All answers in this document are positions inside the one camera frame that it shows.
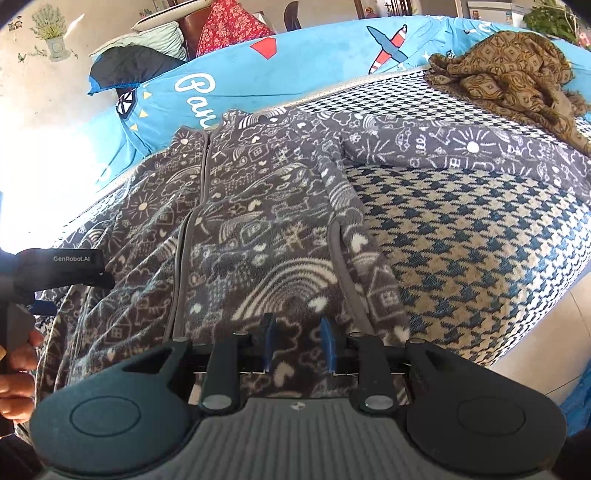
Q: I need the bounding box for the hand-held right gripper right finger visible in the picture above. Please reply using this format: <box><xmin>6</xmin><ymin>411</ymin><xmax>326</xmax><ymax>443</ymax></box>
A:
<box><xmin>316</xmin><ymin>316</ymin><xmax>465</xmax><ymax>412</ymax></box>

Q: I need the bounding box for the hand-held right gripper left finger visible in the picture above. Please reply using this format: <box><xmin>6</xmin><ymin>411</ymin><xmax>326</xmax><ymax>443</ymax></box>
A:
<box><xmin>121</xmin><ymin>313</ymin><xmax>277</xmax><ymax>412</ymax></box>

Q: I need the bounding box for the grey doodle-print fleece jacket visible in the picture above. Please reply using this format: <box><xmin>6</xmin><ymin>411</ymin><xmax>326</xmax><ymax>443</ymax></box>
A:
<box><xmin>28</xmin><ymin>108</ymin><xmax>591</xmax><ymax>416</ymax></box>

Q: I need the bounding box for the person's left hand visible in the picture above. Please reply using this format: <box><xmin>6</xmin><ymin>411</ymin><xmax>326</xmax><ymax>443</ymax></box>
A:
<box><xmin>0</xmin><ymin>329</ymin><xmax>44</xmax><ymax>422</ymax></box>

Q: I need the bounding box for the houndstooth bed mat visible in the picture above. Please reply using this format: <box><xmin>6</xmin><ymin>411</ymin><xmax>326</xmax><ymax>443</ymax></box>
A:
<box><xmin>46</xmin><ymin>62</ymin><xmax>591</xmax><ymax>370</ymax></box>

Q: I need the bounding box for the black and blue padded cloth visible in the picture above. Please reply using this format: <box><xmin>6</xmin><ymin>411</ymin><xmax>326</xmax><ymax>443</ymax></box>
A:
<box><xmin>88</xmin><ymin>45</ymin><xmax>188</xmax><ymax>96</ymax></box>

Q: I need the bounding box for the white table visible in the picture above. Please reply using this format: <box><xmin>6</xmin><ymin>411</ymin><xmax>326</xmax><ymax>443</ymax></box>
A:
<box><xmin>134</xmin><ymin>7</ymin><xmax>204</xmax><ymax>32</ymax></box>

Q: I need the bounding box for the brown leather chair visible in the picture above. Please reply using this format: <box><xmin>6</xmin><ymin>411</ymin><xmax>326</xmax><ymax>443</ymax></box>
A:
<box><xmin>178</xmin><ymin>7</ymin><xmax>215</xmax><ymax>61</ymax></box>

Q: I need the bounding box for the long blue printed pillow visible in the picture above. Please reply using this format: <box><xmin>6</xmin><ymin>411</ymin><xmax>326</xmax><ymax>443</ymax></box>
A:
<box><xmin>90</xmin><ymin>14</ymin><xmax>591</xmax><ymax>136</ymax></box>

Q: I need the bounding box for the red floral cloth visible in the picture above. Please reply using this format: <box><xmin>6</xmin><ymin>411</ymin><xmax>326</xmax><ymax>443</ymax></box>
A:
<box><xmin>196</xmin><ymin>0</ymin><xmax>275</xmax><ymax>58</ymax></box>

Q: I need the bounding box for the brown patterned cloth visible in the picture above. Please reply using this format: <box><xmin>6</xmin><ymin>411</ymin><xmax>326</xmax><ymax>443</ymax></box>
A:
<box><xmin>425</xmin><ymin>31</ymin><xmax>591</xmax><ymax>155</ymax></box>

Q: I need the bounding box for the white chest freezer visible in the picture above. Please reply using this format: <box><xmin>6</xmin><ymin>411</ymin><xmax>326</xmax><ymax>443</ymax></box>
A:
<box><xmin>466</xmin><ymin>0</ymin><xmax>525</xmax><ymax>28</ymax></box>

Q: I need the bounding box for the green potted plant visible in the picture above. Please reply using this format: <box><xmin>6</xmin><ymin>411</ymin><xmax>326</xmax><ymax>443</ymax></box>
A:
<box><xmin>524</xmin><ymin>0</ymin><xmax>585</xmax><ymax>44</ymax></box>

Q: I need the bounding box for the lavender pot wall sticker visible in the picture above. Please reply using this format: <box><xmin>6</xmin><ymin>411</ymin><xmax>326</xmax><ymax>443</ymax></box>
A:
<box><xmin>30</xmin><ymin>4</ymin><xmax>70</xmax><ymax>63</ymax></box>

